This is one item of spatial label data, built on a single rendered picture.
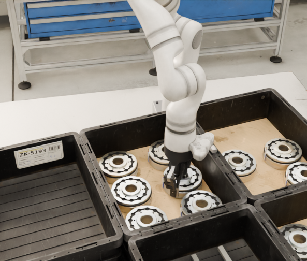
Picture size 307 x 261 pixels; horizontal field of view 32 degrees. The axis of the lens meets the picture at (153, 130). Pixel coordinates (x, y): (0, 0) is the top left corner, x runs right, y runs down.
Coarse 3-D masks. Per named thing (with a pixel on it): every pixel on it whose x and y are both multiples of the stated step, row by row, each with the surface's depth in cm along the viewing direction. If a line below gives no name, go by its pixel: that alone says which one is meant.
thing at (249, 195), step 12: (228, 96) 154; (240, 96) 154; (276, 96) 154; (288, 108) 150; (300, 120) 145; (204, 132) 140; (228, 168) 129; (240, 180) 125; (276, 192) 122; (252, 204) 121
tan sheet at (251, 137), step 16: (224, 128) 158; (240, 128) 158; (256, 128) 158; (272, 128) 158; (224, 144) 152; (240, 144) 152; (256, 144) 152; (256, 160) 147; (304, 160) 147; (256, 176) 141; (272, 176) 141; (256, 192) 136
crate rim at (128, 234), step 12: (132, 120) 144; (84, 132) 140; (84, 144) 136; (216, 156) 132; (96, 168) 129; (228, 180) 125; (108, 192) 122; (240, 192) 122; (228, 204) 119; (240, 204) 119; (120, 216) 116; (180, 216) 116; (192, 216) 116; (144, 228) 113; (156, 228) 113
